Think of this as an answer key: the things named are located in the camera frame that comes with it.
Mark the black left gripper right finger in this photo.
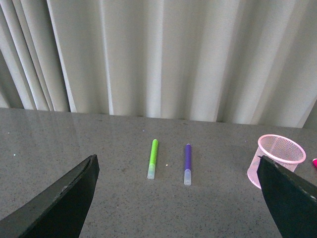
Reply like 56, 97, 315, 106
257, 155, 317, 238

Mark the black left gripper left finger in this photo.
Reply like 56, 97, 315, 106
0, 155, 100, 238

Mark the pink marker pen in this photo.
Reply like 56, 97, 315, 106
312, 158, 317, 168

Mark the purple marker pen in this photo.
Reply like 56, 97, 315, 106
184, 144, 192, 185

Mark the pink mesh cup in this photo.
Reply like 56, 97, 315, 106
247, 134, 306, 189

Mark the green marker pen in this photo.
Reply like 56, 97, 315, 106
147, 139, 159, 179

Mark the white pleated curtain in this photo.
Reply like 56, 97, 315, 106
0, 0, 317, 129

